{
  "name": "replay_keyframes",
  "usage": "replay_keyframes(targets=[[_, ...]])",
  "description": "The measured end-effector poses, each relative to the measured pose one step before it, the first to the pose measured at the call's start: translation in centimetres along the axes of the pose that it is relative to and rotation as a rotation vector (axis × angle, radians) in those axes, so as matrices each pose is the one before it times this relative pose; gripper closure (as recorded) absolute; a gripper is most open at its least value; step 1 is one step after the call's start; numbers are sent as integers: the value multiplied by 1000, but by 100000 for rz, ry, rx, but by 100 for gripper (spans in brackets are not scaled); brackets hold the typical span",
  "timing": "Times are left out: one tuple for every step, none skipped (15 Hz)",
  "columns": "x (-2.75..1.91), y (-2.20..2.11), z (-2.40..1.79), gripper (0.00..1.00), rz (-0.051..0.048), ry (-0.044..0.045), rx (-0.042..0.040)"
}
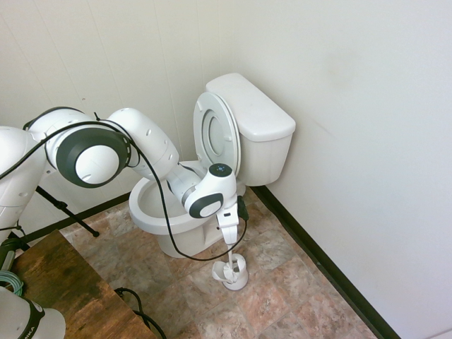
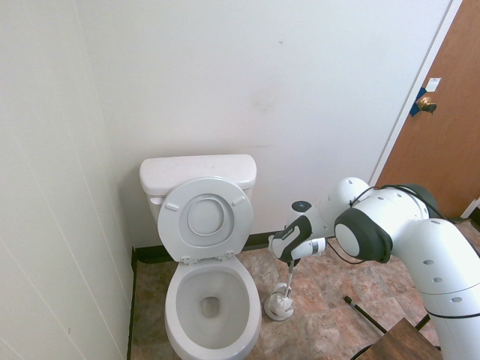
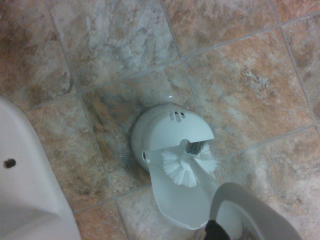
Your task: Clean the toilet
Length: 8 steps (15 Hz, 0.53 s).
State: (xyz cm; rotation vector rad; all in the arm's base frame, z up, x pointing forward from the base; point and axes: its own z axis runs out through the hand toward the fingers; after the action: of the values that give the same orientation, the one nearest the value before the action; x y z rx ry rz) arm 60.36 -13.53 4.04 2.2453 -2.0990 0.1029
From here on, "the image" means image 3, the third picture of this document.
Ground white toilet bowl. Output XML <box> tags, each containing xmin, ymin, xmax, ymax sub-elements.
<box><xmin>0</xmin><ymin>95</ymin><xmax>82</xmax><ymax>240</ymax></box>

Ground white toilet brush grey handle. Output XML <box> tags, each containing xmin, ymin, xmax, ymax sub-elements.
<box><xmin>160</xmin><ymin>139</ymin><xmax>304</xmax><ymax>240</ymax></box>

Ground white toilet brush holder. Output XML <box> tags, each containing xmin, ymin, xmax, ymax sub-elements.
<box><xmin>129</xmin><ymin>103</ymin><xmax>219</xmax><ymax>231</ymax></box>

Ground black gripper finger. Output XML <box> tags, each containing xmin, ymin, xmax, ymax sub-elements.
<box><xmin>203</xmin><ymin>219</ymin><xmax>231</xmax><ymax>240</ymax></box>

